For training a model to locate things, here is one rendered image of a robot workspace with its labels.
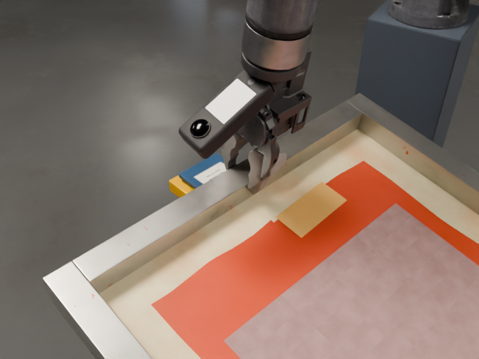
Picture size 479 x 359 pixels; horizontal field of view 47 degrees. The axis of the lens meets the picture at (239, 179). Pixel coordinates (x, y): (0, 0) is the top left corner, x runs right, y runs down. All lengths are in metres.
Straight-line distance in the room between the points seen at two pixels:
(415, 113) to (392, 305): 0.55
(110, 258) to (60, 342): 1.41
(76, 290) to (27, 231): 1.83
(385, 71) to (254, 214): 0.51
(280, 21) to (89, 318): 0.37
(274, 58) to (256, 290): 0.28
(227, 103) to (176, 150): 2.11
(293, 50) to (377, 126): 0.33
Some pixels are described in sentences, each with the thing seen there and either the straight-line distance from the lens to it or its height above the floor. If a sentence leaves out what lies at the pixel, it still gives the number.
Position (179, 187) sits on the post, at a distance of 1.07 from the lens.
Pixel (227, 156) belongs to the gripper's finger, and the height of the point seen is 1.18.
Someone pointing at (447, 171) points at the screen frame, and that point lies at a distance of 0.88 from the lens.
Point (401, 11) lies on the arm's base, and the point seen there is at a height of 1.22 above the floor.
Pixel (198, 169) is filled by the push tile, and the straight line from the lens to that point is 1.08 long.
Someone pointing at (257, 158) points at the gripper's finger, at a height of 1.21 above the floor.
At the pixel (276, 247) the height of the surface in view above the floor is 1.11.
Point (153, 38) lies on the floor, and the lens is 3.83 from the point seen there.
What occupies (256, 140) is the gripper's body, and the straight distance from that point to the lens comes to 0.69.
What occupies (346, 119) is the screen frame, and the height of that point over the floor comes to 1.16.
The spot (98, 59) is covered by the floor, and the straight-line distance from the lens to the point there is 3.63.
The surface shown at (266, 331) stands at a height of 1.10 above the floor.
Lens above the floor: 1.65
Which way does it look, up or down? 40 degrees down
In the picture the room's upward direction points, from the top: straight up
